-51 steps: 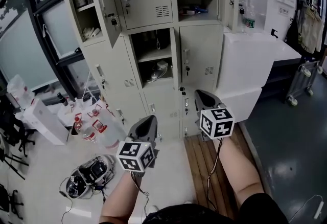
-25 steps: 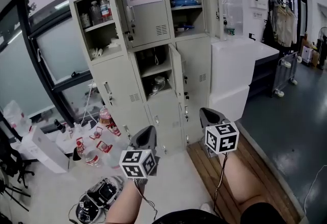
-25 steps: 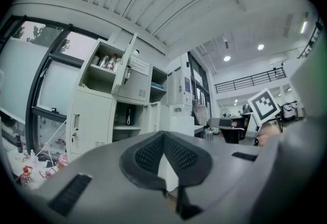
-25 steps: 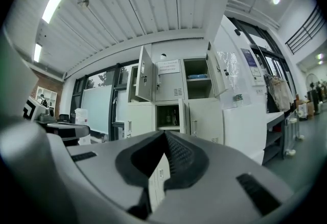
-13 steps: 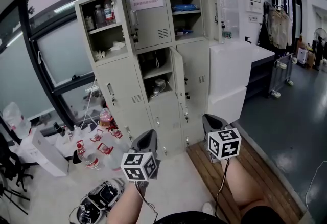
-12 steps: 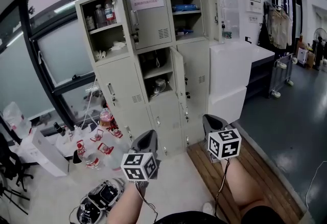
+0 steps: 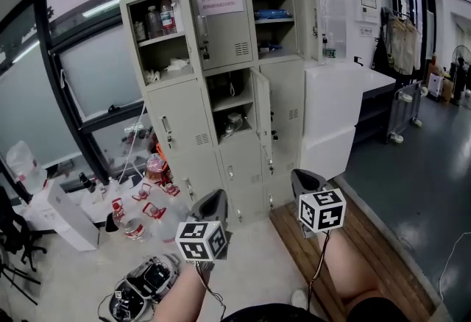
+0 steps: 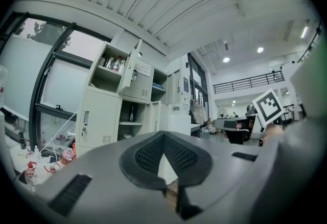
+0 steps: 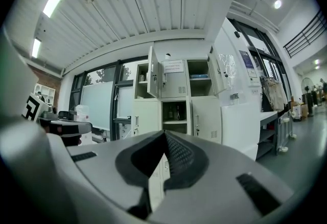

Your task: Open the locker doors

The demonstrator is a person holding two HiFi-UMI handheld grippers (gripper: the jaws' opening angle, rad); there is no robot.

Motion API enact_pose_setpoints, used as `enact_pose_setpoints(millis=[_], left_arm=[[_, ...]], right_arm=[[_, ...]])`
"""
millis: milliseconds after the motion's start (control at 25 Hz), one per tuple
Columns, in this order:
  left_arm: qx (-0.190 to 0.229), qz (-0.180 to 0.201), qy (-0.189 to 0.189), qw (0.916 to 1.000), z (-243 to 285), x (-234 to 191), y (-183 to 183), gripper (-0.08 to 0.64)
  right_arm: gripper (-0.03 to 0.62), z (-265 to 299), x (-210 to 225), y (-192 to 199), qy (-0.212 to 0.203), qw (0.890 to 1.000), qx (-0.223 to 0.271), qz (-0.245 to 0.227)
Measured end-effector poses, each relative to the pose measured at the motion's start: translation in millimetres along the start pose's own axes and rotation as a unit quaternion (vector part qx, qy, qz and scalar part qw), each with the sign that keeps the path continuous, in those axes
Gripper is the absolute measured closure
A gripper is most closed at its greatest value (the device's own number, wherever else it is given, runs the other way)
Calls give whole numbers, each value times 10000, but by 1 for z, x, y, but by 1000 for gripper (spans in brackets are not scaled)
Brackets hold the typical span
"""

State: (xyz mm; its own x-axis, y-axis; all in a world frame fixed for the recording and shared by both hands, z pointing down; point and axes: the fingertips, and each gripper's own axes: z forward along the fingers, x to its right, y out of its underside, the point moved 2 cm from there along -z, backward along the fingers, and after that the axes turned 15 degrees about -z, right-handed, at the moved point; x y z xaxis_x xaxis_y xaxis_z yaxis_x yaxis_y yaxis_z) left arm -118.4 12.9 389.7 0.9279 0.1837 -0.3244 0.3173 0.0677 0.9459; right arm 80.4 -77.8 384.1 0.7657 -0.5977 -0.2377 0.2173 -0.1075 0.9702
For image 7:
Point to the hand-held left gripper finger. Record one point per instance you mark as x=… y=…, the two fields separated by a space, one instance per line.
x=197 y=212
x=219 y=208

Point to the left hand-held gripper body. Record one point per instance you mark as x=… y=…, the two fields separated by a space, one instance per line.
x=200 y=241

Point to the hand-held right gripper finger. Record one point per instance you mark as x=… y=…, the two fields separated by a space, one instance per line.
x=312 y=182
x=295 y=188

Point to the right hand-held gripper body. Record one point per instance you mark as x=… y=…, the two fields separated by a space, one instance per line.
x=322 y=210

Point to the grey metal locker cabinet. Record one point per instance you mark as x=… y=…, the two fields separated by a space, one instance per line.
x=228 y=37

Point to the beige metal locker cabinet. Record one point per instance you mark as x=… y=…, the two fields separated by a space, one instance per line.
x=162 y=39

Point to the person's right forearm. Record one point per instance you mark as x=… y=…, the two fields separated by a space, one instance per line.
x=349 y=265

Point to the person's left forearm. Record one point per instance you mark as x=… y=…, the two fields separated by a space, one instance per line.
x=180 y=298

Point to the clear jug pink liquid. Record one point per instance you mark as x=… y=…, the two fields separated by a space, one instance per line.
x=155 y=166

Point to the clear jug red label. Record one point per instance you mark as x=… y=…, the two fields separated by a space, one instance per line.
x=130 y=230

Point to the brown wooden slat platform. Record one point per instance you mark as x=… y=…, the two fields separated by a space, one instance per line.
x=382 y=247

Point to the clear glass kettle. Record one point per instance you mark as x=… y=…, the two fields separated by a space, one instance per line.
x=232 y=125

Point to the white sink counter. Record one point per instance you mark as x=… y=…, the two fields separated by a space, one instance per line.
x=331 y=100

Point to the small black box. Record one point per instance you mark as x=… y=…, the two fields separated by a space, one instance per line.
x=111 y=223

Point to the person's white right shoe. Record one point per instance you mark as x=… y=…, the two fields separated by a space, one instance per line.
x=299 y=298

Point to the white low floor box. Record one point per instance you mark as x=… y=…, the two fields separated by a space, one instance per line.
x=99 y=203

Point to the person's black shorts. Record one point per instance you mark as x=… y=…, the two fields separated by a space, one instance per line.
x=272 y=315

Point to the black thermos bottle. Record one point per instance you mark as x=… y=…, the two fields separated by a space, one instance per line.
x=87 y=184

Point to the person's black shirt sleeve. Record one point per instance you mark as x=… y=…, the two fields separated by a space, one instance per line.
x=375 y=311

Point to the grey metal rolling cart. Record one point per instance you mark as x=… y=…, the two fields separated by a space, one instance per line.
x=403 y=111

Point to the black faucet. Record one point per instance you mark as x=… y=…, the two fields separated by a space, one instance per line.
x=357 y=61

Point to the white water dispenser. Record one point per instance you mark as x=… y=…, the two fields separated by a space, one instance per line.
x=66 y=217

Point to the clear bottle green label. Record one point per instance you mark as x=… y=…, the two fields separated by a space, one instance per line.
x=330 y=53

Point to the black hanging bag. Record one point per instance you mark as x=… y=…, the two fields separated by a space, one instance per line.
x=380 y=59

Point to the white gloves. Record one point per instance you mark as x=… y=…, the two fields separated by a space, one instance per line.
x=151 y=76

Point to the white crumpled cloth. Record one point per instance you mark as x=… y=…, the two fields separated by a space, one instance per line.
x=176 y=65

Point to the white air purifier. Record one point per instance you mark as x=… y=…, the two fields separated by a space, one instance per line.
x=436 y=85

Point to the beige hanging garments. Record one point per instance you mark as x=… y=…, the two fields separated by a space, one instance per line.
x=403 y=48

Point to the blue plastic packet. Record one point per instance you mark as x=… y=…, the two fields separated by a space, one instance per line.
x=274 y=14

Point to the large clear water bottle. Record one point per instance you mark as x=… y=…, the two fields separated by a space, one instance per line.
x=25 y=170

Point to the black office chair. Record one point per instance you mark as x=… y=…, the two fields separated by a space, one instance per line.
x=14 y=236

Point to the black standing fan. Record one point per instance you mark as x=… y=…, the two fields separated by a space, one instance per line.
x=460 y=56

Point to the clear bottle red label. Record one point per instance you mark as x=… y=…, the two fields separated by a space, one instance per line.
x=167 y=17

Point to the white spray bottle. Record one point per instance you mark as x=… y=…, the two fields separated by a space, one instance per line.
x=178 y=15

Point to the small white wall sign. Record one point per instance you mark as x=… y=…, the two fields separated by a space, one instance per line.
x=366 y=31

